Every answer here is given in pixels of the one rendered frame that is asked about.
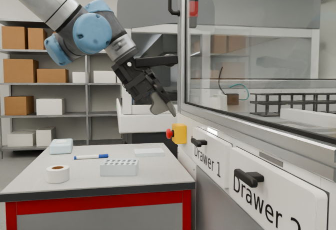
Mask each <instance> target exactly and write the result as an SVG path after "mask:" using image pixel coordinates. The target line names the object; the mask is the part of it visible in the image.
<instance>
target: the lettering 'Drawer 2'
mask: <svg viewBox="0 0 336 230"><path fill-rule="evenodd" d="M235 177H236V176H235V175H234V180H233V190H234V191H236V192H237V193H238V192H239V191H240V181H239V178H237V179H238V190H236V189H235ZM243 187H244V188H246V187H245V185H243V184H241V197H243ZM246 190H248V191H249V192H250V195H249V194H246V201H247V202H248V203H250V205H252V193H251V191H250V189H248V188H247V189H246ZM253 195H254V205H255V209H256V210H257V207H258V204H259V213H260V214H262V209H263V203H264V201H263V200H262V203H261V207H260V198H259V197H257V202H256V197H255V193H254V194H253ZM248 196H249V197H250V201H248V199H247V197H248ZM268 207H270V209H271V213H270V212H269V211H268V210H267V208H268ZM267 212H268V213H269V214H270V215H271V216H272V217H274V214H273V209H272V207H271V206H270V205H269V204H267V205H266V207H265V215H266V218H267V220H268V221H269V222H270V223H272V224H273V221H271V220H270V219H269V218H268V216H267ZM279 216H281V217H282V214H280V213H278V211H276V228H278V217H279ZM291 221H295V222H296V223H297V226H298V230H301V227H300V224H299V222H298V221H297V220H296V219H295V218H292V217H291Z"/></svg>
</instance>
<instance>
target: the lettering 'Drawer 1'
mask: <svg viewBox="0 0 336 230"><path fill-rule="evenodd" d="M196 149H197V146H194V155H195V153H196ZM200 153H201V154H202V152H200ZM197 155H198V149H197V154H196V155H195V156H197ZM201 157H202V160H201ZM209 160H210V158H208V167H209V164H210V165H211V160H210V162H209ZM200 161H202V162H204V163H205V165H207V157H206V156H204V154H202V155H200ZM217 164H218V174H217V175H218V176H219V177H220V175H219V171H220V163H219V162H217ZM209 169H211V168H210V167H209Z"/></svg>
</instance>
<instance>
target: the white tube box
mask: <svg viewBox="0 0 336 230"><path fill-rule="evenodd" d="M138 170H139V159H104V160H103V162H102V163H101V164H100V176H136V175H137V173H138Z"/></svg>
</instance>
